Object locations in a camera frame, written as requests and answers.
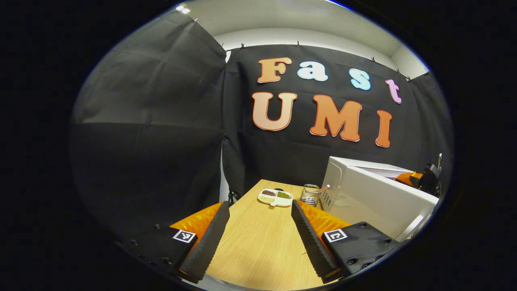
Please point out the black backdrop cloth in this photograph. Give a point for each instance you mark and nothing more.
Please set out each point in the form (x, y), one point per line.
(153, 121)

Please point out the ceiling light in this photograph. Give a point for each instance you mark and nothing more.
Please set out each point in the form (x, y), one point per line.
(182, 8)

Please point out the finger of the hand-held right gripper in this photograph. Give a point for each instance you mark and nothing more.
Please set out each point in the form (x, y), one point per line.
(406, 178)

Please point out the pink utensil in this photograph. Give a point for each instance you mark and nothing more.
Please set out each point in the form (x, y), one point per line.
(324, 188)

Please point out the white divided plate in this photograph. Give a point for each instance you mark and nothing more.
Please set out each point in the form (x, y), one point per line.
(274, 198)

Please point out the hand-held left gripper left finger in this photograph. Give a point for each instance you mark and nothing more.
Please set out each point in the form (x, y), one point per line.
(210, 242)

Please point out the white microwave oven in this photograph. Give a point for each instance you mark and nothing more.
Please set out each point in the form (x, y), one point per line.
(375, 202)

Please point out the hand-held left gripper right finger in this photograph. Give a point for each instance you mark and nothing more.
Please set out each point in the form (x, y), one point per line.
(313, 242)

